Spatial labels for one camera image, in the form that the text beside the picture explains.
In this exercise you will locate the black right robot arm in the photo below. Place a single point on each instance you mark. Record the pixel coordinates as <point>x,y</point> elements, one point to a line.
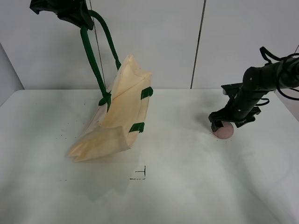
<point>284,74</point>

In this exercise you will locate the white linen bag green handles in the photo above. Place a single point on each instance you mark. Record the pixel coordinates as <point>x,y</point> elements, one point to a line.
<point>122,110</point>

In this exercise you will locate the pink peach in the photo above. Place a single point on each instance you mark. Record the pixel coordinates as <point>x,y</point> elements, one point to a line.
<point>224,132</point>

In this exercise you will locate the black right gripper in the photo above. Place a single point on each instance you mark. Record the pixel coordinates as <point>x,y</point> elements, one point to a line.
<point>240,109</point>

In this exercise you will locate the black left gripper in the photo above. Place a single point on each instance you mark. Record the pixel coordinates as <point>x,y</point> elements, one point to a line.
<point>72,11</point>

